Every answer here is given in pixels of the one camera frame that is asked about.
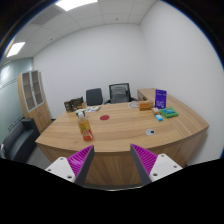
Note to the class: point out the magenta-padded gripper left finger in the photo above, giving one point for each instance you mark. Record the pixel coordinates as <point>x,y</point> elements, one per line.
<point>76,161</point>

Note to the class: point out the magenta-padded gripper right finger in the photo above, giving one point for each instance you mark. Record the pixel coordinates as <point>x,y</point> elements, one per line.
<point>148,161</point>

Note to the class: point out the yellow tea drink bottle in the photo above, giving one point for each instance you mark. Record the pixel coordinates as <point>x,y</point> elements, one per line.
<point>86,129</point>

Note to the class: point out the small blue box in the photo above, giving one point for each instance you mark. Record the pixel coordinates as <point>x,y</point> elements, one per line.
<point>159,117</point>

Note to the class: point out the green white mug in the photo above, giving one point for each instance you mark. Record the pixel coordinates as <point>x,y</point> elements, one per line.
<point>78,111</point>

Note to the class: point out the small yellow box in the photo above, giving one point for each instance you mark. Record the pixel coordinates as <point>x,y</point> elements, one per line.
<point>155,110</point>

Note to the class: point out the flat round red coaster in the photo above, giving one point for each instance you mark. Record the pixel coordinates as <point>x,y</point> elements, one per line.
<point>104,117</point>

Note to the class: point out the green box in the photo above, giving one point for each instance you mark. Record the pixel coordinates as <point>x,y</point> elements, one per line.
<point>169,112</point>

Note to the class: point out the white sticker sheet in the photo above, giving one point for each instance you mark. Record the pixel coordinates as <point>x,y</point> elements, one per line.
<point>93,108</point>

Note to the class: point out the orange box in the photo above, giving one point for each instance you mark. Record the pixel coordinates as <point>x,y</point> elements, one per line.
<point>146,105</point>

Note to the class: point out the small dark printed box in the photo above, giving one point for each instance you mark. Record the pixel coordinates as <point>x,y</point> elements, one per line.
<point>68,106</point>

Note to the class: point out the black leather sofa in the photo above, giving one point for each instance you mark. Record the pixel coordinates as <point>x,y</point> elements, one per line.
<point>20,140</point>

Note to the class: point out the black cardboard box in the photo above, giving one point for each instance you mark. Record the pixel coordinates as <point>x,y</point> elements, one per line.
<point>77,101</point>

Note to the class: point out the purple standing sign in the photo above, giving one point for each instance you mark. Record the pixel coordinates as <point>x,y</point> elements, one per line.
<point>160,98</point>

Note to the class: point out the dark padded office chair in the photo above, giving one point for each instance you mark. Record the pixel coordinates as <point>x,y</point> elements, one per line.
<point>94,96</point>

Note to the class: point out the wooden side desk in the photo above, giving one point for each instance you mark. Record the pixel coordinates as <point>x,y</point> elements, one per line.
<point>146,94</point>

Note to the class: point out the grey mesh office chair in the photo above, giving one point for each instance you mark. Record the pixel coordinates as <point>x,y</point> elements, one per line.
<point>119,93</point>

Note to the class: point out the wooden glass-door shelf cabinet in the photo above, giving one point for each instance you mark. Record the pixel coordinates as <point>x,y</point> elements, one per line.
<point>33,96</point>

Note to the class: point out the rectangular ceiling light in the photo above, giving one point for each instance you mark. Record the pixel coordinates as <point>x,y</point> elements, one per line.
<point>15,49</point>
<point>75,3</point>

